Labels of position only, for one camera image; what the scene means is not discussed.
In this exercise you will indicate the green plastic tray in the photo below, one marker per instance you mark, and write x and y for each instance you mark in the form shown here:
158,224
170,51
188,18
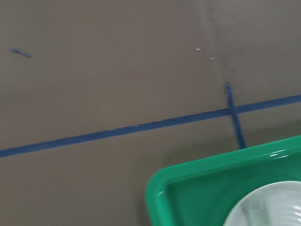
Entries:
203,192

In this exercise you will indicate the white round plate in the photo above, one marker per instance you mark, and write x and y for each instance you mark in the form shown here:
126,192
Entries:
275,204

